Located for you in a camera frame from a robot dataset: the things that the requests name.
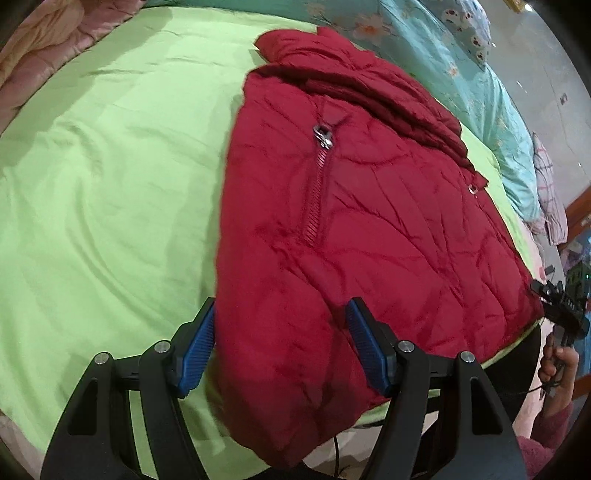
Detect red puffer jacket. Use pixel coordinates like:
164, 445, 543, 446
214, 27, 542, 469

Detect person's right hand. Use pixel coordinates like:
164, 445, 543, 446
538, 334, 579, 418

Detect maroon fleece sleeve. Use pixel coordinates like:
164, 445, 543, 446
517, 403, 573, 479

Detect plaid pink cloth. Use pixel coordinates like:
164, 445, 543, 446
530, 132, 568, 246

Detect light green bed sheet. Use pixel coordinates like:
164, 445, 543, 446
0, 6, 541, 480

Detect bear print pillow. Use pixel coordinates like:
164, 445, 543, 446
423, 0, 492, 67

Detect teal floral quilt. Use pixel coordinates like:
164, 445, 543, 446
147, 0, 542, 222

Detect pink folded quilt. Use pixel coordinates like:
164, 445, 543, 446
1, 1, 145, 130

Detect black cable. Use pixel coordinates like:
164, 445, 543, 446
331, 435, 352, 480

